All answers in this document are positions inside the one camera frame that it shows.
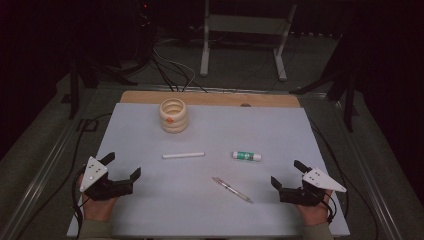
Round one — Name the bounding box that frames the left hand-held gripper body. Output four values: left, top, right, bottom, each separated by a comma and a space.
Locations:
79, 156, 135, 202

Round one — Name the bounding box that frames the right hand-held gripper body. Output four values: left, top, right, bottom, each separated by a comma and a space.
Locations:
278, 167, 348, 208

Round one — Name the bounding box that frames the green and white glue stick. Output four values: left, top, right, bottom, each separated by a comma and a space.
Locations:
232, 150, 263, 163

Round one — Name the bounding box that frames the white pen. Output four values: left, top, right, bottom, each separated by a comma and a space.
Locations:
162, 152, 206, 160

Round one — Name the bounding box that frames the cream ribbed pen holder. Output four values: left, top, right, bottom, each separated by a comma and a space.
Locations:
158, 97, 189, 134

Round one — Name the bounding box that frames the person's right hand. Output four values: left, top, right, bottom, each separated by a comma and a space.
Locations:
295, 189, 334, 227

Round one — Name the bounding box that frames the person's left hand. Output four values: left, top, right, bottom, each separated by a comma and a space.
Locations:
76, 173, 118, 223

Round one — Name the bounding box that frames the clear ballpoint pen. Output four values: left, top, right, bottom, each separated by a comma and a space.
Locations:
211, 176, 254, 204

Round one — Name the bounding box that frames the white table mat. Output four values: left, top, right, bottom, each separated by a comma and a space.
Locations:
66, 102, 351, 238

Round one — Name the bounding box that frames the black tripod stand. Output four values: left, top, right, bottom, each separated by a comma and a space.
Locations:
67, 56, 138, 120
289, 31, 360, 133

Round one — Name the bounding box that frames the white metal stand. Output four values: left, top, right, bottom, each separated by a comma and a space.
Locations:
199, 0, 298, 82

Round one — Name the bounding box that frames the black floor cable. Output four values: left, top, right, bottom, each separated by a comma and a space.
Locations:
308, 118, 380, 240
15, 112, 113, 240

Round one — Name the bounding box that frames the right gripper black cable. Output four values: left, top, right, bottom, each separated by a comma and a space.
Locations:
320, 190, 337, 225

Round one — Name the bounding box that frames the black floor bracket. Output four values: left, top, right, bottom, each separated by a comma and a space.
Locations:
77, 118, 100, 133

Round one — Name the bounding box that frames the metal frame rail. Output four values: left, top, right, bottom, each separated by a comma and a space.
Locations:
333, 99, 405, 240
0, 87, 98, 240

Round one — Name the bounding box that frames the white floor cable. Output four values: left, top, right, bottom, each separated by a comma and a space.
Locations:
152, 39, 196, 92

